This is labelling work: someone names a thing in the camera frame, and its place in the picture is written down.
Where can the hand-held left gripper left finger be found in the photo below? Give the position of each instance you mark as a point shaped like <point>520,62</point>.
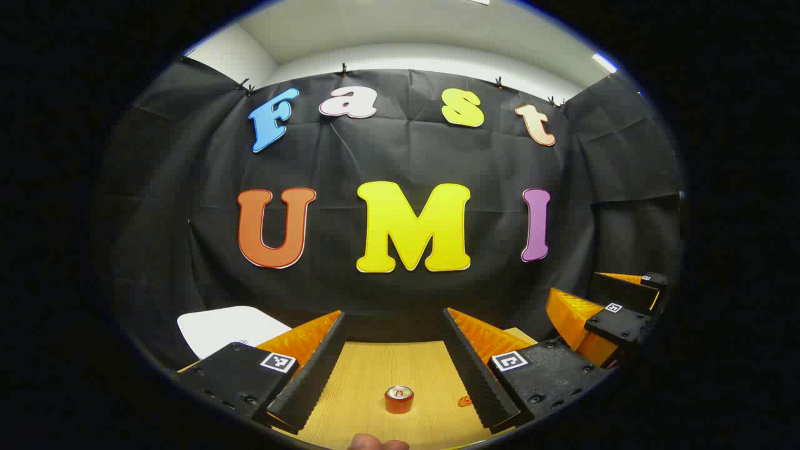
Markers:
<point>315,381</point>

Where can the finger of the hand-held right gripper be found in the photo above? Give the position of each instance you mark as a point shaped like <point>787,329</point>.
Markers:
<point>619,289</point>
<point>619,325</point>

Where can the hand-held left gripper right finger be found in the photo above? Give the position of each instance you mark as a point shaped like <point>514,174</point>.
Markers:
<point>478,381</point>

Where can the orange paper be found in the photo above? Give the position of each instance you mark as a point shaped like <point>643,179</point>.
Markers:
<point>465,401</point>

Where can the orange pop can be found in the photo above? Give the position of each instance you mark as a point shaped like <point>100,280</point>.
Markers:
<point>399,401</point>

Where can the white garbage bin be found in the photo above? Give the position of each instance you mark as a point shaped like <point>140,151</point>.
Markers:
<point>225,328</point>

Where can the wooden desktop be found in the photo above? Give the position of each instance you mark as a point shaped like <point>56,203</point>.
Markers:
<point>362,375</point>

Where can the ceiling light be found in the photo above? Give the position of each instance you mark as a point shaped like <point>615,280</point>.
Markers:
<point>604,63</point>

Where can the black backdrop cloth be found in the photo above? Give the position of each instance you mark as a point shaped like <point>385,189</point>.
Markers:
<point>187,187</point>

